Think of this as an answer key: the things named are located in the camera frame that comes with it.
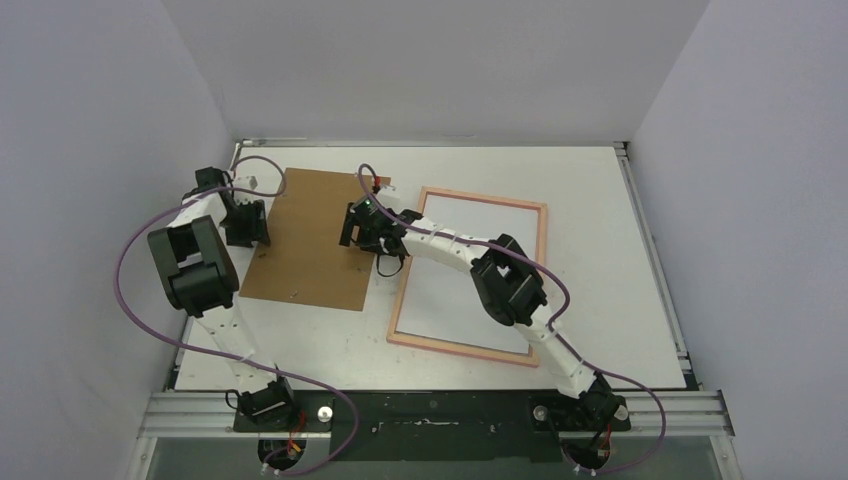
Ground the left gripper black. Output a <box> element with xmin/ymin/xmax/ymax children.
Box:
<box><xmin>220</xmin><ymin>199</ymin><xmax>270</xmax><ymax>249</ymax></box>

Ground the brown frame backing board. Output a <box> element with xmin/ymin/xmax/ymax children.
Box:
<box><xmin>240</xmin><ymin>168</ymin><xmax>374</xmax><ymax>311</ymax></box>

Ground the white photo paper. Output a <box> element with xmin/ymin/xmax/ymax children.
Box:
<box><xmin>396</xmin><ymin>193</ymin><xmax>539</xmax><ymax>356</ymax></box>

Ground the light wooden picture frame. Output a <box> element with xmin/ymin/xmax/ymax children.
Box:
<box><xmin>386</xmin><ymin>186</ymin><xmax>550</xmax><ymax>369</ymax></box>

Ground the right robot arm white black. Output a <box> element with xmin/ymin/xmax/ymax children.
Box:
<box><xmin>339</xmin><ymin>194</ymin><xmax>629</xmax><ymax>429</ymax></box>

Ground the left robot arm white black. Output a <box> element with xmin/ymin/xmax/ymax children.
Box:
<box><xmin>147</xmin><ymin>188</ymin><xmax>300</xmax><ymax>431</ymax></box>

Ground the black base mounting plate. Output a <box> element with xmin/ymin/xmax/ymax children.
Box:
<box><xmin>233</xmin><ymin>390</ymin><xmax>631</xmax><ymax>462</ymax></box>

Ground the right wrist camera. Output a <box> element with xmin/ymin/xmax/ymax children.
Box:
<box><xmin>375</xmin><ymin>185</ymin><xmax>400</xmax><ymax>203</ymax></box>

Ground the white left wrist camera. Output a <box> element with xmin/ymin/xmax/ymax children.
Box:
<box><xmin>234</xmin><ymin>175</ymin><xmax>258</xmax><ymax>190</ymax></box>

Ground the aluminium rail front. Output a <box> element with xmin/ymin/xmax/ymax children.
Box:
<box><xmin>138</xmin><ymin>390</ymin><xmax>735</xmax><ymax>438</ymax></box>

